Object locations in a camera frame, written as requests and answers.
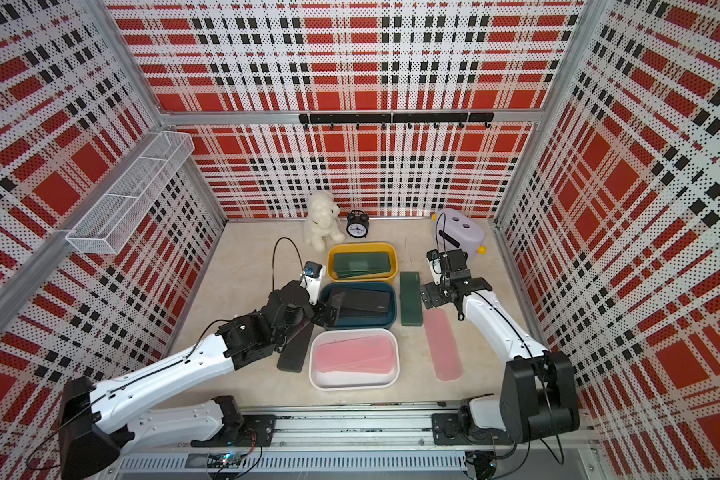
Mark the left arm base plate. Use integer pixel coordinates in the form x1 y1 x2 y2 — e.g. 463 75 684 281
190 415 277 448

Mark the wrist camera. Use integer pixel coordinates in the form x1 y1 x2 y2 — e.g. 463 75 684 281
426 250 444 285
300 261 325 305

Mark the teal storage tray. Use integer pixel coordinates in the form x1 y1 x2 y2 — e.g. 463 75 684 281
318 282 397 330

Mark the yellow storage tray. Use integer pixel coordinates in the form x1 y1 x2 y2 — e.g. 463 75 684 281
328 242 398 283

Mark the white storage tray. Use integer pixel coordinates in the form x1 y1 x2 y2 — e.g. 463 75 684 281
308 328 400 391

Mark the pink pencil case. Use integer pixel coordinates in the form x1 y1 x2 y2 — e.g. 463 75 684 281
315 349 397 375
423 309 463 382
314 335 397 375

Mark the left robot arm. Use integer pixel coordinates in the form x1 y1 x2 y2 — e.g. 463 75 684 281
58 281 344 479

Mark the white plush dog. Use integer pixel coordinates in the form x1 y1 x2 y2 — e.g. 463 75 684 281
303 190 346 252

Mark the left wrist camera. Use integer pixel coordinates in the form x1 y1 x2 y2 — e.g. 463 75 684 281
300 261 325 305

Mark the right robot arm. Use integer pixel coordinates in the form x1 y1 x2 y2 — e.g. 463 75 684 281
419 249 580 443

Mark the black hook rail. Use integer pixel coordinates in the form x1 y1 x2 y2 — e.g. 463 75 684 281
298 112 495 127

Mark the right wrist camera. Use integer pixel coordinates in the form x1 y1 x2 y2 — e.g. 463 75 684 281
426 250 444 285

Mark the aluminium rail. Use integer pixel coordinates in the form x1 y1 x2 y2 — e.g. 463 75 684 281
107 404 595 454

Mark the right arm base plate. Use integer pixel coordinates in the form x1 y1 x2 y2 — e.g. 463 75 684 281
430 413 514 446

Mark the lavender toaster toy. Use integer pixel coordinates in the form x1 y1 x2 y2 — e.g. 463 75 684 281
432 208 486 258

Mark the white wire mesh shelf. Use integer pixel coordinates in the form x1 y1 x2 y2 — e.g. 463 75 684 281
66 130 194 255

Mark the black alarm clock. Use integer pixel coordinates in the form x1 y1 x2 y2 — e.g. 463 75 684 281
346 210 370 239

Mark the green circuit board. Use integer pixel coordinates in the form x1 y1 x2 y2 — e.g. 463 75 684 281
207 452 245 470

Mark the green pencil case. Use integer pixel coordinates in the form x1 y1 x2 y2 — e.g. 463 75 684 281
333 251 391 272
400 271 423 327
335 268 392 281

